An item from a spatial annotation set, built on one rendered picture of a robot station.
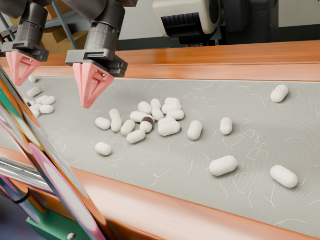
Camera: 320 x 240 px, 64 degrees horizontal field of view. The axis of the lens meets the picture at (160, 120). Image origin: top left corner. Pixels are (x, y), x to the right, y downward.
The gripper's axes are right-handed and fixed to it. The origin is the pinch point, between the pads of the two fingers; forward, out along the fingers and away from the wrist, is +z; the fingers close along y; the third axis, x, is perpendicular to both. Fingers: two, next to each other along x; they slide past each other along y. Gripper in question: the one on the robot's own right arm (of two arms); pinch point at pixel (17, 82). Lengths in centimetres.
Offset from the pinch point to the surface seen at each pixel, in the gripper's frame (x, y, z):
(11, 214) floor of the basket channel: -4.9, 17.6, 26.2
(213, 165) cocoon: -3, 53, 10
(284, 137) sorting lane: 5, 60, 4
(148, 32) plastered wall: 184, -105, -112
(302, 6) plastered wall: 176, 44, -119
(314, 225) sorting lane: -3, 65, 14
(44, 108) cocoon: 2.5, 8.9, 5.3
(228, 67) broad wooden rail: 15, 47, -9
